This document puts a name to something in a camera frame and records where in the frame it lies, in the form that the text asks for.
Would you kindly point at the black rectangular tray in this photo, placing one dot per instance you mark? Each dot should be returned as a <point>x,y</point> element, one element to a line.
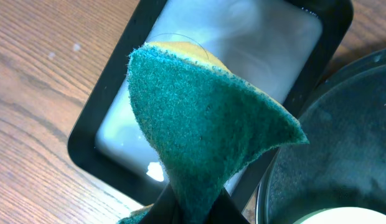
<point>281,47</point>

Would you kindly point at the light green plate front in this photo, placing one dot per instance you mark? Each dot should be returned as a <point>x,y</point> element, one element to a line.
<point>343,215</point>

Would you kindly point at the green sponge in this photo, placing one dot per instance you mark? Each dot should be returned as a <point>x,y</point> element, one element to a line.
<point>205,123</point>

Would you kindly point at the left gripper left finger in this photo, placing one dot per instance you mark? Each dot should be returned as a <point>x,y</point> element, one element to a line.
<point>165,210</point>

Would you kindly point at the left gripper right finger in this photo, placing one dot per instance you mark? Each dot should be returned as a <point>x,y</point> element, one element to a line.
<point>224,211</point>

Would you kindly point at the round black tray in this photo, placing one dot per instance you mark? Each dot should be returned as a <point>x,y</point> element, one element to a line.
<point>344,162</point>

